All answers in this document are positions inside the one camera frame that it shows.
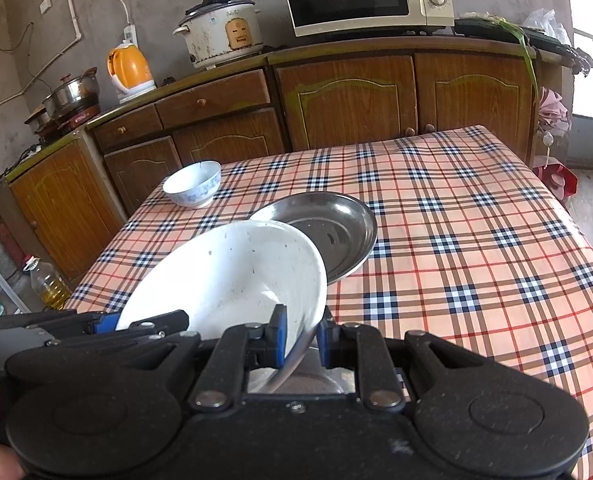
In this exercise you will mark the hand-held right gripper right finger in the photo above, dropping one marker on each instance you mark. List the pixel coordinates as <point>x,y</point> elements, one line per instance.
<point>325,344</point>

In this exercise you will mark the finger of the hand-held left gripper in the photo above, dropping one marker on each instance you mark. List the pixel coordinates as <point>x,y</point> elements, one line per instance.
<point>161,321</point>
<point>107,322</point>

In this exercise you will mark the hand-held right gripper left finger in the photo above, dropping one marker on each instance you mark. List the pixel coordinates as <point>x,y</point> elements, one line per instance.
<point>279,332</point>

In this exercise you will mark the large white bowl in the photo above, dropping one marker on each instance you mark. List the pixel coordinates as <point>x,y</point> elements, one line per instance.
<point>216,270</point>

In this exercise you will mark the stainless steel plate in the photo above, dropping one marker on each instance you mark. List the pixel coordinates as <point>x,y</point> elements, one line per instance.
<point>326,225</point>

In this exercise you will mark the small blue floral bowl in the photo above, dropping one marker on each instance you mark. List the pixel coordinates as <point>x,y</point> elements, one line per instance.
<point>191,185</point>

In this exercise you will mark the cooking oil bottle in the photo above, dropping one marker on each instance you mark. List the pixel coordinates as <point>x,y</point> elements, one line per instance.
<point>51,290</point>

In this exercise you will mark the white stool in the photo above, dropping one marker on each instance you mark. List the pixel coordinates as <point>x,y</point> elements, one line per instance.
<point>4,280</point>

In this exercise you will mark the single-door wooden cabinet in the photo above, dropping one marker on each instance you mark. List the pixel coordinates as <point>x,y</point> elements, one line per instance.
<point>61,200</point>

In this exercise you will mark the plaid tablecloth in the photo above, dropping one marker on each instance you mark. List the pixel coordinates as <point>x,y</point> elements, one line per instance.
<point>451,260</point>

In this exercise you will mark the red induction cooker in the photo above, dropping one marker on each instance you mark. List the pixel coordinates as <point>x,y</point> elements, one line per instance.
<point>79,119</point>

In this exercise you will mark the small steel pot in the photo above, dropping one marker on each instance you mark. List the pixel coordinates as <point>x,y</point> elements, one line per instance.
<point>37,121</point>

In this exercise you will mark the wooden cabinet with drawers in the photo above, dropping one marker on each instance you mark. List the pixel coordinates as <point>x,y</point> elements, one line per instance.
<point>211,105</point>

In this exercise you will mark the steel pot with lid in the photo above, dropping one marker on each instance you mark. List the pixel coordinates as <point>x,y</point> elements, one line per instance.
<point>71,92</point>

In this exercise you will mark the two-door wooden cabinet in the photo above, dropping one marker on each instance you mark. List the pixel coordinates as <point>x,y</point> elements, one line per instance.
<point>351,100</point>

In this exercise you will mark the orange electric kettle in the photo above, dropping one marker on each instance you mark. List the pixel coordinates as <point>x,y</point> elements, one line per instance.
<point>129,70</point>

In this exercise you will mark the red bag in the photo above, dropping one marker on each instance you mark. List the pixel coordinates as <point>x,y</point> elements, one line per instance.
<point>563,185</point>

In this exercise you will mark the white power strip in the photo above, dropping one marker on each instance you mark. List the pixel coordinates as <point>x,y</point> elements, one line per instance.
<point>130,35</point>

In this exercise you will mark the white rice cooker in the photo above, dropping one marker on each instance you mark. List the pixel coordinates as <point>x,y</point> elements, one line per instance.
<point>221,35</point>

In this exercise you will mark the small round metal object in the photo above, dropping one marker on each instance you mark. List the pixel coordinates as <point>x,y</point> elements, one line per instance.
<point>547,138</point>

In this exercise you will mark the pink cloth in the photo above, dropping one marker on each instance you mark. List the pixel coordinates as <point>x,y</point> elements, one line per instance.
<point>553,110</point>

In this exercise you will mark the green onion leaf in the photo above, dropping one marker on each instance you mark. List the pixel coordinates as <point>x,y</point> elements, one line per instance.
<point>528,60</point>

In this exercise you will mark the black tray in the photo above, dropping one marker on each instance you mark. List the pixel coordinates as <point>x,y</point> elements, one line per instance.
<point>481,27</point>

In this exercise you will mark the black plastic bag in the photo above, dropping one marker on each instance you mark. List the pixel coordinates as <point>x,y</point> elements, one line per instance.
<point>583,60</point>

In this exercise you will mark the white plastic bag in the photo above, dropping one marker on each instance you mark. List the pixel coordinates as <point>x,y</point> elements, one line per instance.
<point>546,25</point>

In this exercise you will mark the white wall conduit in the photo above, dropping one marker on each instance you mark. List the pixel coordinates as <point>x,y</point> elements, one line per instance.
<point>74,10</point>

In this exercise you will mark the white wall outlet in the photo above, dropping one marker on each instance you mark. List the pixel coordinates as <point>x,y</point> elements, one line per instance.
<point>45,5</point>

